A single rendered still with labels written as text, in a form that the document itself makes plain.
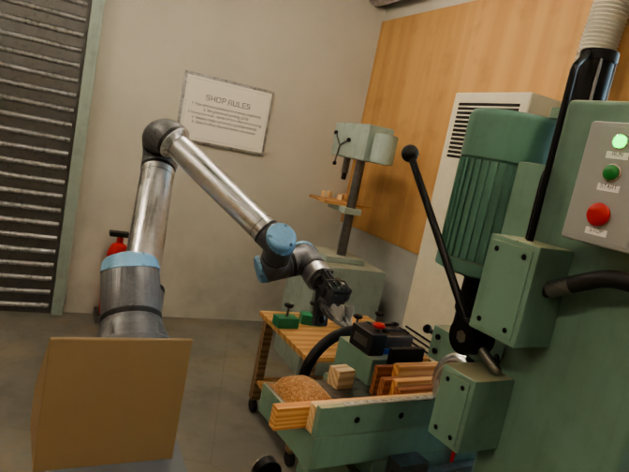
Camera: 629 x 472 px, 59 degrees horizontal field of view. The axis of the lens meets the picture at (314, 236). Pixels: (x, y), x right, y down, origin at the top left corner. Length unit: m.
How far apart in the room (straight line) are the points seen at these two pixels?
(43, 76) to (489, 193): 3.13
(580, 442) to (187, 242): 3.40
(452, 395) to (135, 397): 0.79
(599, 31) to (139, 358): 2.19
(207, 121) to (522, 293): 3.28
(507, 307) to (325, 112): 3.50
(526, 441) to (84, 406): 0.94
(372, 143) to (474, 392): 2.59
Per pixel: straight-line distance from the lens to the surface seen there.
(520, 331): 0.85
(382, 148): 3.26
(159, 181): 1.89
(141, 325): 1.40
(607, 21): 2.73
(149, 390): 1.43
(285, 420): 0.99
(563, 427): 0.92
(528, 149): 1.06
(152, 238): 1.76
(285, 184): 4.16
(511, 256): 0.86
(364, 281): 3.49
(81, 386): 1.39
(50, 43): 3.79
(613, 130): 0.82
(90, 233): 3.93
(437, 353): 1.18
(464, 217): 1.07
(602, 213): 0.80
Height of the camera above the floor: 1.37
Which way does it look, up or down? 9 degrees down
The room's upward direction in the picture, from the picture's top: 11 degrees clockwise
